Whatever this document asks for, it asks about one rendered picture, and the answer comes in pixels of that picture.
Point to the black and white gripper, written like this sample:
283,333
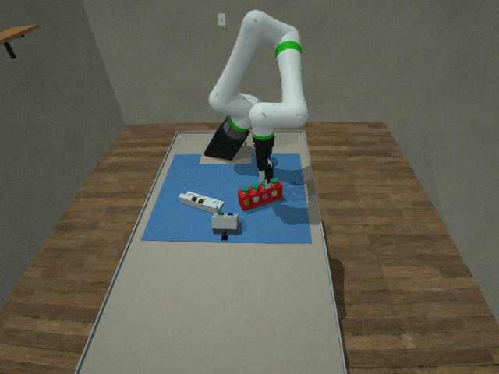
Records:
264,164

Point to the blue flat mat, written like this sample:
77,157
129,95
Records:
283,221

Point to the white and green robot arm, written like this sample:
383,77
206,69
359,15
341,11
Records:
259,28

